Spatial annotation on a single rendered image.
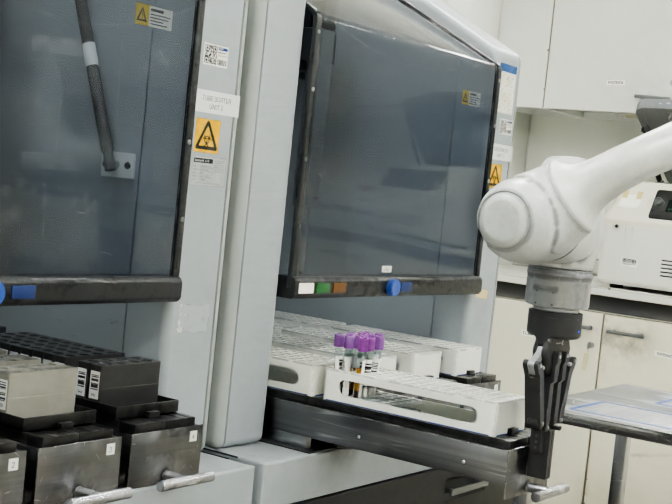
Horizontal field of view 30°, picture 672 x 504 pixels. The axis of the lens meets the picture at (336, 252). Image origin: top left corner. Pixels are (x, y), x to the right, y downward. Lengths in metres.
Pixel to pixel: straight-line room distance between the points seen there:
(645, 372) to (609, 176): 2.64
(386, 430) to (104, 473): 0.46
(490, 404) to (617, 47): 2.94
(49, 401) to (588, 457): 2.93
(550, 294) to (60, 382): 0.66
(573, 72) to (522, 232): 3.13
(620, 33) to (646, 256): 0.86
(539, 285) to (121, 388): 0.58
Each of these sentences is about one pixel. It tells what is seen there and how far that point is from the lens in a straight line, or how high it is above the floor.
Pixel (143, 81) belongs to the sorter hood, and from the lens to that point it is 1.65.
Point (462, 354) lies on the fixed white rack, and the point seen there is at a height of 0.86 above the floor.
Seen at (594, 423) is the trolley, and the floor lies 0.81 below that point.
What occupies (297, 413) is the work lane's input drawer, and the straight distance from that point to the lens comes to 1.94.
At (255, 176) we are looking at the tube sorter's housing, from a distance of 1.86.
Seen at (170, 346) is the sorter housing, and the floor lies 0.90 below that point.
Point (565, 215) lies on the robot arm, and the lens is 1.57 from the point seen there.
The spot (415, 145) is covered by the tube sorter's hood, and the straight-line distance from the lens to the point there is 2.19.
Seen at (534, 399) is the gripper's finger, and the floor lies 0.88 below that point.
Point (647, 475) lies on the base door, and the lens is 4.23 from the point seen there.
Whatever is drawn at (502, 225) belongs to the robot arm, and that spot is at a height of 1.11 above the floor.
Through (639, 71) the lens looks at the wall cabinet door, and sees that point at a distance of 4.55.
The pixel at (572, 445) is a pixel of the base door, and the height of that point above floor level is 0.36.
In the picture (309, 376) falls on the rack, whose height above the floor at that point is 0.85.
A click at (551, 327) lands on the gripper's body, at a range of 1.74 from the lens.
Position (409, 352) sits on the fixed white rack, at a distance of 2.22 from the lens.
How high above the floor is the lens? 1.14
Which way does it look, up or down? 3 degrees down
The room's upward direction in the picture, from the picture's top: 6 degrees clockwise
